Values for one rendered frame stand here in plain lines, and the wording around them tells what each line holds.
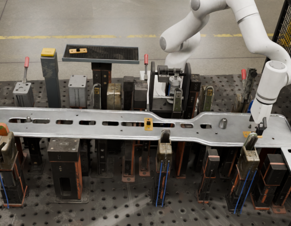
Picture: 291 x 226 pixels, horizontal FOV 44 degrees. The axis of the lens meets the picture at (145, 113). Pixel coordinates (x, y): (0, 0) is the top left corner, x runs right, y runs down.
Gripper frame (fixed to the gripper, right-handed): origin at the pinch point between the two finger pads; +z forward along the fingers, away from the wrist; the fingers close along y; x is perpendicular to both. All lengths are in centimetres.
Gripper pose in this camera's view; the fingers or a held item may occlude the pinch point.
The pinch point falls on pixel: (255, 126)
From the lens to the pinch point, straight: 163.8
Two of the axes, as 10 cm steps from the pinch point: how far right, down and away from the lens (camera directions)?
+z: -0.6, 7.7, 6.4
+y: 0.3, 6.4, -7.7
